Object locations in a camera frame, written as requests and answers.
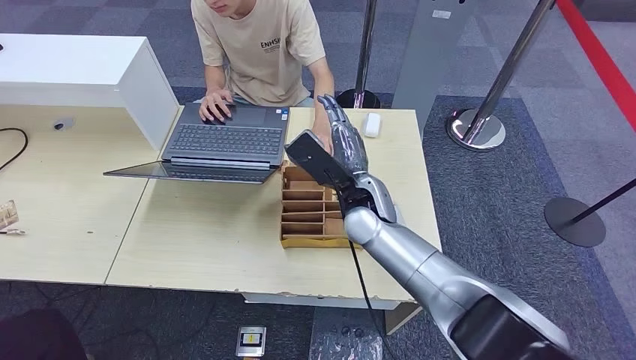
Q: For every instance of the person's right hand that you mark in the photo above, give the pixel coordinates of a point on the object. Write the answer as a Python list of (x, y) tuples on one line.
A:
[(216, 105)]

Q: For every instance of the person's left hand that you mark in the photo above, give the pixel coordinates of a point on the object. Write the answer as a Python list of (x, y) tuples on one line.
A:
[(323, 136)]

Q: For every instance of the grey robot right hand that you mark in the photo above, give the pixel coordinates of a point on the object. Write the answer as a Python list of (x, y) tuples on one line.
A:
[(348, 144)]

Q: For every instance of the wooden card organizer box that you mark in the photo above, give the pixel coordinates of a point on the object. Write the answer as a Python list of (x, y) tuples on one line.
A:
[(303, 218)]

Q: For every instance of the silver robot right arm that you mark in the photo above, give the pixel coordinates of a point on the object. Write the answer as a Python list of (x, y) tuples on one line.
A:
[(397, 243)]

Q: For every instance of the person's left forearm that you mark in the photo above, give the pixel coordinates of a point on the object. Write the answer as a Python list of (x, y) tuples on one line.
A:
[(323, 89)]

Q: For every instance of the person's right forearm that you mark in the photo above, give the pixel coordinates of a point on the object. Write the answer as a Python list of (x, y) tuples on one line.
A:
[(216, 79)]

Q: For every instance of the person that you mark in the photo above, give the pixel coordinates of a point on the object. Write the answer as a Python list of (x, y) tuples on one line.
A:
[(263, 49)]

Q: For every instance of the brown patterned card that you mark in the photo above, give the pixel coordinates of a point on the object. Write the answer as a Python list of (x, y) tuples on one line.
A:
[(7, 214)]

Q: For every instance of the small white device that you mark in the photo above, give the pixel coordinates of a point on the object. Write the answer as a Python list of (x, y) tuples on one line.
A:
[(371, 124)]

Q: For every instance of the dark grey open laptop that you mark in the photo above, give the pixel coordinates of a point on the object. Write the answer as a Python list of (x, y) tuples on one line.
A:
[(228, 139)]

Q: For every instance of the chrome stanchion black base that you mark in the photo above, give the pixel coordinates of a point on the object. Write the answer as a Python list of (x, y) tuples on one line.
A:
[(365, 49)]

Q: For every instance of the white counter box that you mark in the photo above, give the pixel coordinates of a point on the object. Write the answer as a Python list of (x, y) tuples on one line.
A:
[(74, 69)]

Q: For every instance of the floor socket plate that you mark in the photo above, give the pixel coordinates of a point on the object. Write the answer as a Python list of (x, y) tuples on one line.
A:
[(251, 342)]

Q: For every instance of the black stanchion round base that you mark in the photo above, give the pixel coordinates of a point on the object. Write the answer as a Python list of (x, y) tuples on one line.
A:
[(575, 222)]

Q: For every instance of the red barrier belt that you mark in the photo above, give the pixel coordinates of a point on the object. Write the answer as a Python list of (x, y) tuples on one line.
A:
[(596, 54)]

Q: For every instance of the pale wrist camera black mount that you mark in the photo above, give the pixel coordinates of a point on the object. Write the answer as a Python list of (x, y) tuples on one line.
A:
[(313, 156)]

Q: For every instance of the plastic wrapped grey base plate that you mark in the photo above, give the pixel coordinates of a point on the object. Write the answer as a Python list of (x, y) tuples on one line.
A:
[(338, 338)]

